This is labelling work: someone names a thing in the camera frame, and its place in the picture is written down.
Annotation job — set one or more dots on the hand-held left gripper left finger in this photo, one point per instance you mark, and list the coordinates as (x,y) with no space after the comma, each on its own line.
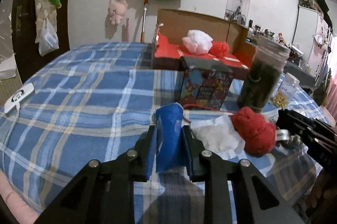
(150,161)

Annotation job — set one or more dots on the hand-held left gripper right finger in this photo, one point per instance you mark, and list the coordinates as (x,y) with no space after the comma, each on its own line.
(188,155)

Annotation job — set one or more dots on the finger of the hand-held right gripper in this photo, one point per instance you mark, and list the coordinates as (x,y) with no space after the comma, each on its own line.
(325,151)
(297,122)

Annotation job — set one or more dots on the blue fabric roll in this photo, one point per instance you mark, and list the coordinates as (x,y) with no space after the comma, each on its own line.
(168,129)

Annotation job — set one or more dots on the white tissue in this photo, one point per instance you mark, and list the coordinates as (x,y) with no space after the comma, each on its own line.
(216,134)

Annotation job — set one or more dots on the cardboard box with red inside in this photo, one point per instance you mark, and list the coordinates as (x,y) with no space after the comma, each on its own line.
(168,51)

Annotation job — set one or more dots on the small bottle of gold beads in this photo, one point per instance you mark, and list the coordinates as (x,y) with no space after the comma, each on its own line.
(283,92)

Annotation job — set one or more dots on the dark side table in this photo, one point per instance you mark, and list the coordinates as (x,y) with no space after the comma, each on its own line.
(297,72)

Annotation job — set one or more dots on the clear jar with dark contents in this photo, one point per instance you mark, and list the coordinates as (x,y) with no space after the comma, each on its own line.
(259,82)

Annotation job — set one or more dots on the colourful printed box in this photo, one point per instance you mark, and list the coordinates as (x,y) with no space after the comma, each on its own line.
(204,84)

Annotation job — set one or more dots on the row of cosmetic bottles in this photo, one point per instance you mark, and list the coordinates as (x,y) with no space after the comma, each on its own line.
(266,33)

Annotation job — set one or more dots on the red mesh bath pouf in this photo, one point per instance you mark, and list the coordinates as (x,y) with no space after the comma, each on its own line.
(219,49)

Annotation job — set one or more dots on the white mesh bath pouf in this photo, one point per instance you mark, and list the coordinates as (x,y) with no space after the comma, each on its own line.
(197,41)

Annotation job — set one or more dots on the black bag on wardrobe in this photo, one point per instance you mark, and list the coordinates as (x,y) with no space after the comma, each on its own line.
(320,1)

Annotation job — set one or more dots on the pink stick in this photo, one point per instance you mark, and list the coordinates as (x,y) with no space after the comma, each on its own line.
(127,29)

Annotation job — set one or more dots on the mop stick with orange grip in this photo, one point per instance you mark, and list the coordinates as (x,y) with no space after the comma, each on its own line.
(144,21)

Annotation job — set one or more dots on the pink bed sheet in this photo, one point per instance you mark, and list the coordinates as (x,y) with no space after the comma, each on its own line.
(13,197)

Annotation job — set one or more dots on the white controller device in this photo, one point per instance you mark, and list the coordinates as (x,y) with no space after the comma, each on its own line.
(19,96)

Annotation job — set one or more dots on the clear plastic bag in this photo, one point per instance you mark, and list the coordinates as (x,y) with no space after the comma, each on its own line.
(48,40)

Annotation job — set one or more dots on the beige hanging cloth organiser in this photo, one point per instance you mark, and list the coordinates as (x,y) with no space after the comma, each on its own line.
(43,3)

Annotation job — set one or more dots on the metal frame wardrobe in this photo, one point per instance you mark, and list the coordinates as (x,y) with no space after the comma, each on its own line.
(308,26)

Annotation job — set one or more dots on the pink plush toy on wall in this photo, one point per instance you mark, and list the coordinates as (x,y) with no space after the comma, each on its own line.
(117,11)

